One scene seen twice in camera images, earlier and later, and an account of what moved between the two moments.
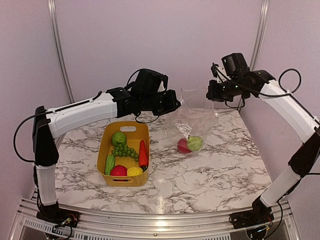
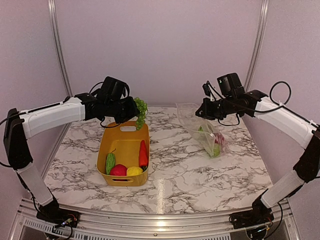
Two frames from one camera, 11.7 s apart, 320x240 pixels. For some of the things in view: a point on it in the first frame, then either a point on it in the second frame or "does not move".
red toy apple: [119, 170] does not move
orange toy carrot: [143, 160] does not move
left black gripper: [173, 103] → [133, 111]
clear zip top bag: [187, 129] → [212, 140]
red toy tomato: [182, 146] → [219, 139]
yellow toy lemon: [134, 171] does not move
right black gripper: [213, 93] → [206, 112]
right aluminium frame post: [259, 39] does not move
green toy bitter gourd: [109, 164] does not move
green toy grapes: [123, 150] → [142, 107]
